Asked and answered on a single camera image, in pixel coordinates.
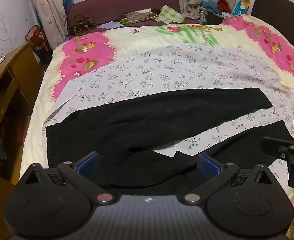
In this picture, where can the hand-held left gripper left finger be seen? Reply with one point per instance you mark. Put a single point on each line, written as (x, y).
(88, 163)

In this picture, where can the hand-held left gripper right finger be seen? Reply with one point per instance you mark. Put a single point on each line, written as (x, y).
(208, 166)

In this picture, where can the black pants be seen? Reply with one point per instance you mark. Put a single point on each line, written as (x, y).
(137, 120)

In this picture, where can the white floral bedsheet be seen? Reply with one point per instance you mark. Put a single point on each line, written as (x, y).
(174, 67)

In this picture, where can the dark wooden headboard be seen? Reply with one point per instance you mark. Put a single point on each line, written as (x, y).
(279, 15)

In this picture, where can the wooden side cabinet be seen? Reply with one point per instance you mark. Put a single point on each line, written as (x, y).
(24, 62)

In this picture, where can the red shopping bag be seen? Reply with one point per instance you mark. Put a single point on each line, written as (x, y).
(38, 36)

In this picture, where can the cartoon print quilt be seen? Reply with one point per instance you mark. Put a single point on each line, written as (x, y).
(142, 37)

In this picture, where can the brown handbag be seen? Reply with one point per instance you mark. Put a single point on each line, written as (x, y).
(78, 26)

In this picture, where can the white paper sheet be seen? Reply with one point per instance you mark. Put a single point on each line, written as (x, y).
(109, 25)

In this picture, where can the red cloth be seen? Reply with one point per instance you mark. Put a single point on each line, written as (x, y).
(223, 5)

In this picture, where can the white slatted basket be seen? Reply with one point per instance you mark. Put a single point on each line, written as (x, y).
(203, 17)

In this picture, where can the green crumpled wrapper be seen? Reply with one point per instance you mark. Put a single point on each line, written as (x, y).
(125, 21)

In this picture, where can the blue cloth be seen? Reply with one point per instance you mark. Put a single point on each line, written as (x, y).
(209, 5)

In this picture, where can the beige patterned packet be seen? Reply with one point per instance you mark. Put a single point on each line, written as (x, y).
(142, 16)

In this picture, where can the green checked cloth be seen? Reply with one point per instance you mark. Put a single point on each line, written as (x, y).
(169, 13)

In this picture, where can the maroon window seat cushion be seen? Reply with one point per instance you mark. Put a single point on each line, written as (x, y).
(112, 5)

